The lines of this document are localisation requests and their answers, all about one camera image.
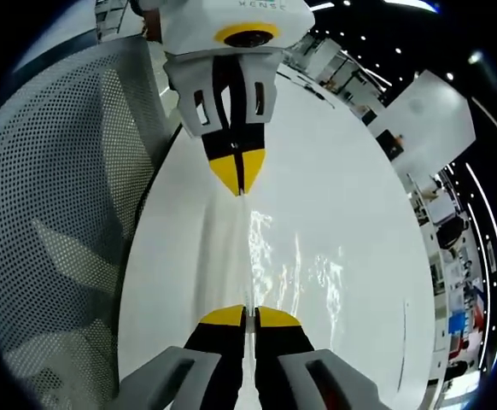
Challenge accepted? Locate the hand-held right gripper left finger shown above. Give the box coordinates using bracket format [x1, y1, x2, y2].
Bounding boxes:
[120, 303, 248, 410]

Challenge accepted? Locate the transparent food packaging bag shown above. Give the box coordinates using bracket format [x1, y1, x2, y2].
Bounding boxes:
[205, 190, 348, 410]

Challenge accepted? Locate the white mesh office chair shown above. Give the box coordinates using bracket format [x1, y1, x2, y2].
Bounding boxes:
[0, 36, 177, 410]

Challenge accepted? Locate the black cable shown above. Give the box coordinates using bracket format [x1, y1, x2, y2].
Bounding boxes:
[395, 300, 410, 390]

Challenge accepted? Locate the white square pillar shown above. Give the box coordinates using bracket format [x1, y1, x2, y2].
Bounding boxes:
[367, 70, 477, 172]

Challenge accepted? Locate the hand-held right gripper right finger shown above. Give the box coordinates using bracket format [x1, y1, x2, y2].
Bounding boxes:
[254, 306, 386, 410]

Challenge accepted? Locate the black chair back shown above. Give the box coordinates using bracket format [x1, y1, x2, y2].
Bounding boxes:
[375, 129, 406, 162]

